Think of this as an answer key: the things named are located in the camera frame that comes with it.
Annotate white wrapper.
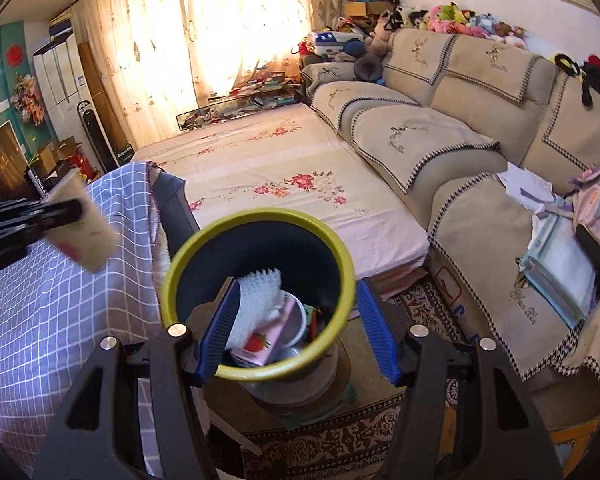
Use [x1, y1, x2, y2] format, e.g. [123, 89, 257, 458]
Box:
[225, 269, 284, 350]

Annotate cluttered glass low table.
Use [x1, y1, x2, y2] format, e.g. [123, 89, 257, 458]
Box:
[176, 73, 302, 132]

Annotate white loose papers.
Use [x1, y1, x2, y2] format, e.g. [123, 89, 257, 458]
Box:
[498, 162, 555, 212]

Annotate large black television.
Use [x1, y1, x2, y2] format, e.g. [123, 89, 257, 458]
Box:
[0, 122, 35, 202]

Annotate floral white mattress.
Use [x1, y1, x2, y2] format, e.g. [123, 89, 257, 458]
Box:
[134, 104, 429, 297]

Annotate red fire extinguisher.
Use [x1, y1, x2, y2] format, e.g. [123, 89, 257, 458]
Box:
[66, 153, 98, 182]

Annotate artificial flower bouquet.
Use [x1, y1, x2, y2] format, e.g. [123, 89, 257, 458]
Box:
[10, 74, 45, 127]

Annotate cream floral curtains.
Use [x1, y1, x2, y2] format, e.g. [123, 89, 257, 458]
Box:
[71, 0, 341, 148]

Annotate beige fabric sofa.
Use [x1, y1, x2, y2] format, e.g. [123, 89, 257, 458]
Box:
[301, 28, 600, 429]

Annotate pile of plush toys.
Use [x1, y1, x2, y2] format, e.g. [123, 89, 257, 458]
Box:
[376, 2, 528, 50]

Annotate blue checkered tablecloth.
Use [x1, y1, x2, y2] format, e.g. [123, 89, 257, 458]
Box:
[0, 162, 170, 474]

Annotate pink strawberry milk carton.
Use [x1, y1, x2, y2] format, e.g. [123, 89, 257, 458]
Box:
[230, 292, 297, 367]

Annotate clear document folder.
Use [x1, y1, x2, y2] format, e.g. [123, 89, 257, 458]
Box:
[519, 211, 596, 330]

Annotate yellow-rimmed black trash bin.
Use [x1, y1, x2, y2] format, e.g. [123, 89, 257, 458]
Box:
[149, 208, 355, 387]

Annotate black tower fan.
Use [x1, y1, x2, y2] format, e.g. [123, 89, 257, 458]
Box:
[76, 100, 119, 172]

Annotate white yogurt cup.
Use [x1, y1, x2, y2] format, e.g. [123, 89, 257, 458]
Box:
[278, 292, 309, 348]

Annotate patterned red rug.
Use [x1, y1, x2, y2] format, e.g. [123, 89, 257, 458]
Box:
[229, 274, 481, 480]

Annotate white paper cup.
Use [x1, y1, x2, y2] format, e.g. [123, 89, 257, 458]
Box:
[45, 169, 120, 273]

